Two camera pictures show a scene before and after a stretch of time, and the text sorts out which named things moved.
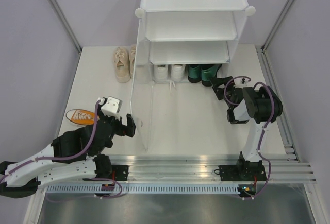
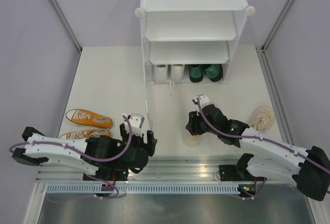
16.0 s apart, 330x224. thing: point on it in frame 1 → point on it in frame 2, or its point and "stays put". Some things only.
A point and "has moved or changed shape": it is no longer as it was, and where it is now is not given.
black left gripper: [129, 130] → [151, 141]
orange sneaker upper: [81, 116] stays put
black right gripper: [216, 82] → [192, 125]
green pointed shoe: [194, 73] stays put
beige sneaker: [132, 51] has moved or changed shape
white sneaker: [177, 73] stays put
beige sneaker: [121, 57] → [192, 140]
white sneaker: [161, 72] stays put
